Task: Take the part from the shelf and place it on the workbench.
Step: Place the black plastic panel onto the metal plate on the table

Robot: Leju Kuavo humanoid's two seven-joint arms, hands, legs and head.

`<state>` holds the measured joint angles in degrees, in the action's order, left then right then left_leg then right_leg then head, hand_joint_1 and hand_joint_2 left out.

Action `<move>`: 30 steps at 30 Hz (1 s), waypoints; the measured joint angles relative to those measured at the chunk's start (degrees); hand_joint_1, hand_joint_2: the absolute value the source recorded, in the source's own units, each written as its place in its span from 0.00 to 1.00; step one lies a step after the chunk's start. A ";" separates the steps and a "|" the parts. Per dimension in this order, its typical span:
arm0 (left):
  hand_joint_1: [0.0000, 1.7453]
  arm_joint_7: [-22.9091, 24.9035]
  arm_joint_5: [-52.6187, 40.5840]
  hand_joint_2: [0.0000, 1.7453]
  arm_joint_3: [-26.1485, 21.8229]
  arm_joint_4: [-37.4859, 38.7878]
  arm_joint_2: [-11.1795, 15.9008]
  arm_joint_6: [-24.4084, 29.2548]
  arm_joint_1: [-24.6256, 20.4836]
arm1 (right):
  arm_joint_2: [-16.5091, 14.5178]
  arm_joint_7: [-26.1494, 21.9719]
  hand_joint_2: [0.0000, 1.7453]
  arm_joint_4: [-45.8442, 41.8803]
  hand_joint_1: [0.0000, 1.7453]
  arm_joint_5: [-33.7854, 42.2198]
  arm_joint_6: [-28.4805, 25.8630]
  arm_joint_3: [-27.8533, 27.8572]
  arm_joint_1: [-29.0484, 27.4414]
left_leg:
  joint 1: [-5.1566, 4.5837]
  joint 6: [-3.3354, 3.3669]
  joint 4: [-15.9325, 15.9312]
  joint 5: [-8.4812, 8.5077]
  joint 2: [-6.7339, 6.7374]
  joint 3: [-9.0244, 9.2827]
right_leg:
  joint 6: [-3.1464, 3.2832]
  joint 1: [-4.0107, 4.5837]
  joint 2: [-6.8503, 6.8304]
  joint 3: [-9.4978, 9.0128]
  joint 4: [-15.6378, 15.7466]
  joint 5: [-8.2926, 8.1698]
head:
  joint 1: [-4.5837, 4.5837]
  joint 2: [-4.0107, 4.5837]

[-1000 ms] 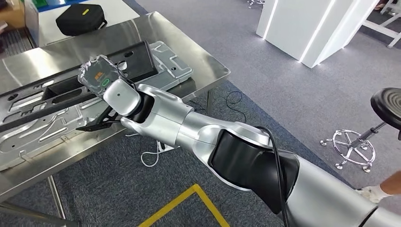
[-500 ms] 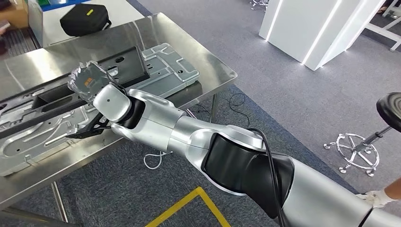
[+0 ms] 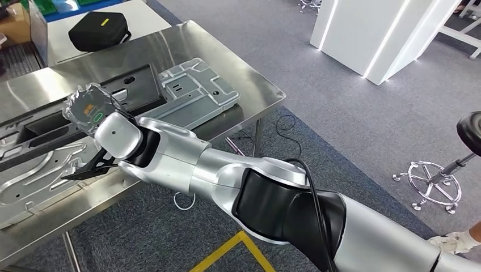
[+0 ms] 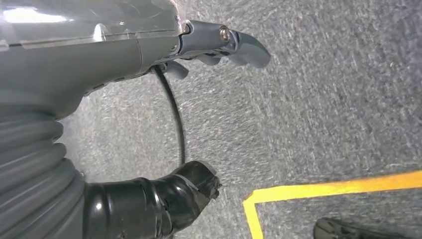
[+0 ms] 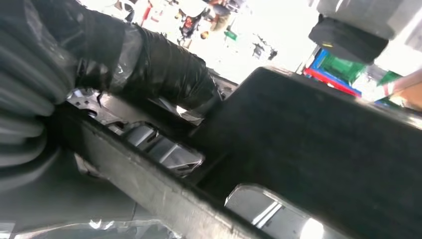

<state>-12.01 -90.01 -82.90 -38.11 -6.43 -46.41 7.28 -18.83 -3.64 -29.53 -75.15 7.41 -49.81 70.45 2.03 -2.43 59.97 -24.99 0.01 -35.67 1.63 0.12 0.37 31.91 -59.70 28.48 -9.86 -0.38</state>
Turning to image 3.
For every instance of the stamped grey metal plate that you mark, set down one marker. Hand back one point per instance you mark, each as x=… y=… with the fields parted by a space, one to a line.
x=195 y=94

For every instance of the long black plastic frame part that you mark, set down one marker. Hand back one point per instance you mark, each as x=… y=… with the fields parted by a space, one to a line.
x=148 y=92

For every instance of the stainless steel workbench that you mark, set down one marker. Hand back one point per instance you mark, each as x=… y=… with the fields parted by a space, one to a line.
x=180 y=45

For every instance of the green plastic bin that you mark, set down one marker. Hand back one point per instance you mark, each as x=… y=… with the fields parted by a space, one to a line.
x=90 y=2
x=37 y=6

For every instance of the blue plastic bag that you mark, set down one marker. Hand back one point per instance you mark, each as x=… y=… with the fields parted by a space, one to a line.
x=65 y=5

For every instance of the brown cardboard box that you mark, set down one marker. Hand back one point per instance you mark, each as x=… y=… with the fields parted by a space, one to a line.
x=15 y=26

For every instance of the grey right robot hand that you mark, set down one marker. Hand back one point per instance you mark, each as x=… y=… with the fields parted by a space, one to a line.
x=90 y=109

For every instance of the person's foot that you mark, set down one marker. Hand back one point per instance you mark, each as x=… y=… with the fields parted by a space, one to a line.
x=454 y=240

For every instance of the white cabinet with light strips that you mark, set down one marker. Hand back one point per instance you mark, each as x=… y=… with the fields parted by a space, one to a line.
x=357 y=34

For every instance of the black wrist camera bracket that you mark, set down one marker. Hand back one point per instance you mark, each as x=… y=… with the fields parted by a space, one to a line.
x=94 y=165

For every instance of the blue shelf board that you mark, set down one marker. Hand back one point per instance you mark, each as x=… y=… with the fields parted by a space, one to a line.
x=94 y=9

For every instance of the chrome chair base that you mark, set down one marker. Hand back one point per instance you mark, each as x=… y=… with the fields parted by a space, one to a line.
x=310 y=5

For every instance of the black stool with chrome base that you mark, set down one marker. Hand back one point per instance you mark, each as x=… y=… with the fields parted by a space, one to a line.
x=471 y=131

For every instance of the black zip case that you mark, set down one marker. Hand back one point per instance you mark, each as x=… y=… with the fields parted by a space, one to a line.
x=97 y=32

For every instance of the white frame table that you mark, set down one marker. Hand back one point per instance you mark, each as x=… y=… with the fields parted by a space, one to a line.
x=458 y=34

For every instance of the clear acrylic panel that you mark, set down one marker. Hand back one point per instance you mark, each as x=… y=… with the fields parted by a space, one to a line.
x=37 y=34

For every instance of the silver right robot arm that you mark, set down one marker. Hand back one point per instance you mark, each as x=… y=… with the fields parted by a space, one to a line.
x=180 y=161

